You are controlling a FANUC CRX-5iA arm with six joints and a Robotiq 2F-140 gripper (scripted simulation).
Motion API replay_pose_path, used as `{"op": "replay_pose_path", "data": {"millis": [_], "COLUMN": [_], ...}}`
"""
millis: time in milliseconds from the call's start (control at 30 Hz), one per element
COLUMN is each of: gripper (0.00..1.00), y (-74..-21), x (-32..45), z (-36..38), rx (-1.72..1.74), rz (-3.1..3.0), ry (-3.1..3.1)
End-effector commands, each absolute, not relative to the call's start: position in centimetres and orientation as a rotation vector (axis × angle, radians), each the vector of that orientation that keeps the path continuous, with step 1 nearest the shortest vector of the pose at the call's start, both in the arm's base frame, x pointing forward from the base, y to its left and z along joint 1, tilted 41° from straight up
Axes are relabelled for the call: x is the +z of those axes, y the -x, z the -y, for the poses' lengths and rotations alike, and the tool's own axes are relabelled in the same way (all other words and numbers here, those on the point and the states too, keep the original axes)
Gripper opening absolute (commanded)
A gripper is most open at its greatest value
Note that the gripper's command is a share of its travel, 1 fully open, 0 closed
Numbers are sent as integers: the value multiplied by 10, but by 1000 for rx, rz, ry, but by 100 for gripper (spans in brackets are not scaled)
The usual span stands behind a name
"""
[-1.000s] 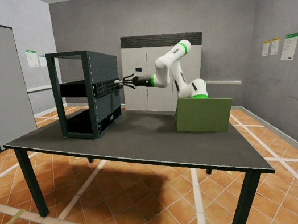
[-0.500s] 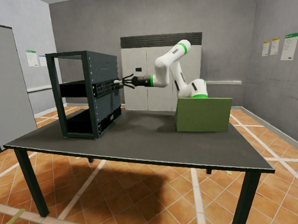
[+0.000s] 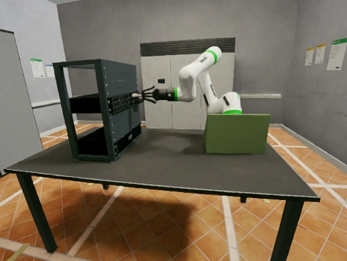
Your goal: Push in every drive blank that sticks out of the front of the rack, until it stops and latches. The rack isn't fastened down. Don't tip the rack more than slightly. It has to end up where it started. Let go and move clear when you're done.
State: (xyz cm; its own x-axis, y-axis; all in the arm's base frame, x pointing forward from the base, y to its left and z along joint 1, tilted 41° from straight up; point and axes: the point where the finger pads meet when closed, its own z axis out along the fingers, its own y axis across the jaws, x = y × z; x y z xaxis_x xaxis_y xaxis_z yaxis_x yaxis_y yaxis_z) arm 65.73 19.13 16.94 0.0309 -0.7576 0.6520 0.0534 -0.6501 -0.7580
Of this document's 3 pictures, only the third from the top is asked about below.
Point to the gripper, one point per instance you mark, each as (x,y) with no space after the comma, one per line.
(157,94)

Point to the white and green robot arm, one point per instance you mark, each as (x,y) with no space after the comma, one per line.
(227,104)

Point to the dark grey server rack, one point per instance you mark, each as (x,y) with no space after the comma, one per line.
(121,122)

